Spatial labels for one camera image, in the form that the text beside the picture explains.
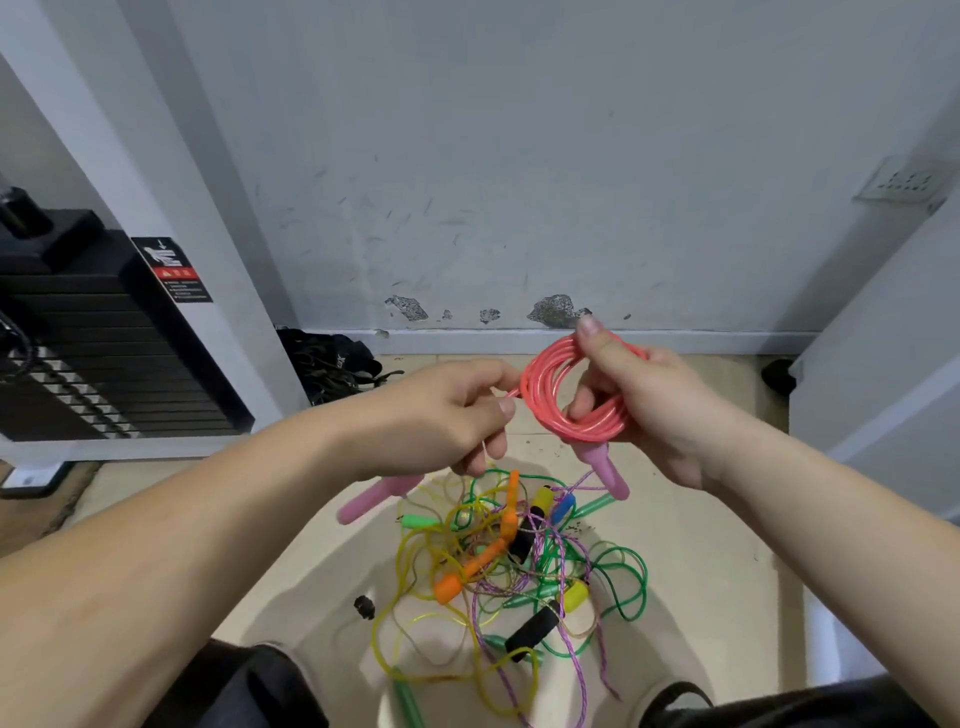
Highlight person's left hand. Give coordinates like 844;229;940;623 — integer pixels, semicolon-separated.
360;358;521;482

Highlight person's right hand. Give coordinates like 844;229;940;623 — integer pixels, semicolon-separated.
566;314;727;493

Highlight pink skipping rope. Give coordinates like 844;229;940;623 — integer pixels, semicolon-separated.
336;333;651;527

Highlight person's right forearm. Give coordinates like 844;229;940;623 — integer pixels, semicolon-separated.
701;420;960;702

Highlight person's left forearm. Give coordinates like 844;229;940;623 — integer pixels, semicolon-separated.
0;401;391;728

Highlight black bag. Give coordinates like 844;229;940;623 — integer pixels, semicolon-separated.
276;327;406;407

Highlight white panel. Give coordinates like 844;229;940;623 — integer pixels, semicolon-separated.
787;180;960;687

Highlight black and red warning label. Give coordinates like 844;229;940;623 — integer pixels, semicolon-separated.
130;236;214;304

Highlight black weight stack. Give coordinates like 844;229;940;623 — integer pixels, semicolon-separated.
0;186;256;444

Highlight person's black trousers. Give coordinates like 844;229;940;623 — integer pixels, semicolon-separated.
141;639;943;728

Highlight black object by wall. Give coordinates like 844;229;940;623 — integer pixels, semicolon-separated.
760;357;798;398

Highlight orange skipping rope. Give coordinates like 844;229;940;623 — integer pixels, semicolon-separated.
432;470;522;606

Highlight white gym machine frame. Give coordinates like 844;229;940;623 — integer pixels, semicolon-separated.
0;0;311;466

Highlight green skipping rope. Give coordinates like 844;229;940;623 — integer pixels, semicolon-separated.
391;471;649;728

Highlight yellow skipping rope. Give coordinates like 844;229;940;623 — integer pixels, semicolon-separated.
372;480;601;723

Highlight purple rope with black handles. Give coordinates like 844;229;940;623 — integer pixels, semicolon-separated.
459;480;624;728

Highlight white wall socket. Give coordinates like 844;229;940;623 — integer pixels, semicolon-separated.
853;153;959;205

